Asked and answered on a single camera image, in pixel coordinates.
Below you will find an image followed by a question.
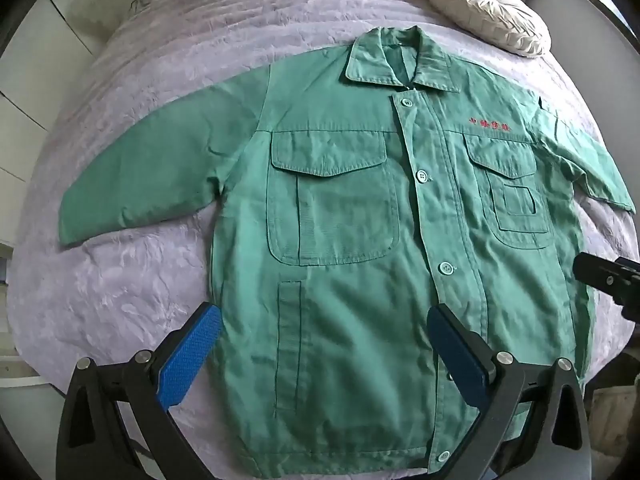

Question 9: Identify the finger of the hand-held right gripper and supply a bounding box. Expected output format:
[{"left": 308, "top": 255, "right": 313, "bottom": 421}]
[{"left": 572, "top": 252, "right": 640, "bottom": 321}]

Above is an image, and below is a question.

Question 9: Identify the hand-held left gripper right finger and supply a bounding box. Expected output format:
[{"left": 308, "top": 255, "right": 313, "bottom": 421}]
[{"left": 426, "top": 302, "right": 601, "bottom": 480}]

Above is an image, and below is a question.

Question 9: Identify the round cream pleated pillow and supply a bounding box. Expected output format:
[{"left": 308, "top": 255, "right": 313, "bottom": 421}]
[{"left": 426, "top": 0, "right": 551, "bottom": 58}]

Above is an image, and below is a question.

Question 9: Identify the green work jacket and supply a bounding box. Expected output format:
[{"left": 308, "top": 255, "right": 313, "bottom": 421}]
[{"left": 59, "top": 26, "right": 637, "bottom": 478}]

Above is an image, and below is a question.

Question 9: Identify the purple bedspread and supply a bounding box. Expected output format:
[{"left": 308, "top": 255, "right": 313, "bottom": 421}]
[{"left": 5, "top": 0, "right": 640, "bottom": 411}]

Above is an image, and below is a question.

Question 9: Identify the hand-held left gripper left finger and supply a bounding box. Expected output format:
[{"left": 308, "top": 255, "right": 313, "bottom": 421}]
[{"left": 56, "top": 301, "right": 223, "bottom": 480}]

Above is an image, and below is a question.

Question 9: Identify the white electric fan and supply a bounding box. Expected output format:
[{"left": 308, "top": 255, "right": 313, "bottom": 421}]
[{"left": 72, "top": 0, "right": 123, "bottom": 41}]

